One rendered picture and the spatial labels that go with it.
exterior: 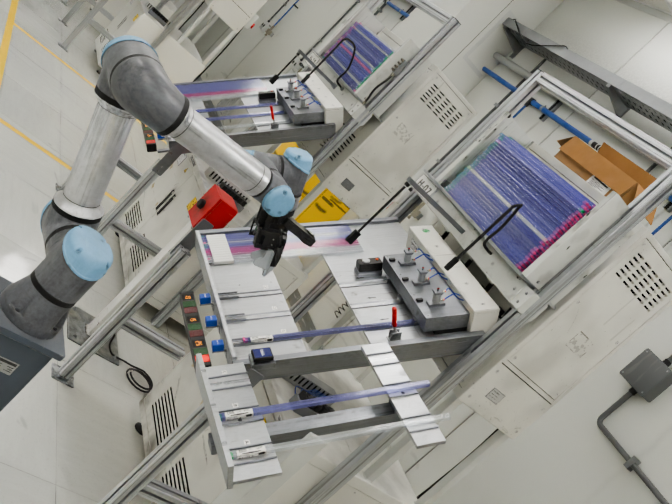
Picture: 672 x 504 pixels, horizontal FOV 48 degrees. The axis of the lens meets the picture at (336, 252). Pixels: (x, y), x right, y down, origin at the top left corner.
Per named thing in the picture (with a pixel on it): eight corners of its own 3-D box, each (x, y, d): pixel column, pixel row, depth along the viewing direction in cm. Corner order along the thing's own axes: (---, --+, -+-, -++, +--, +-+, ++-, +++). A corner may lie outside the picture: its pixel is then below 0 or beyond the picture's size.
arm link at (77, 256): (36, 289, 159) (77, 245, 157) (31, 253, 169) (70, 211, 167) (82, 312, 167) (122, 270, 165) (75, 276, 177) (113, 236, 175)
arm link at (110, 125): (37, 265, 170) (121, 47, 149) (32, 229, 181) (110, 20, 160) (89, 275, 177) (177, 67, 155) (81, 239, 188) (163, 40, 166)
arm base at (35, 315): (-2, 320, 159) (28, 288, 157) (-1, 279, 171) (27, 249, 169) (58, 349, 168) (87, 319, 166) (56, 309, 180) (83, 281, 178)
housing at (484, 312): (465, 351, 215) (474, 311, 207) (403, 262, 254) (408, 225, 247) (490, 348, 217) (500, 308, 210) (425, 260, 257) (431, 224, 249)
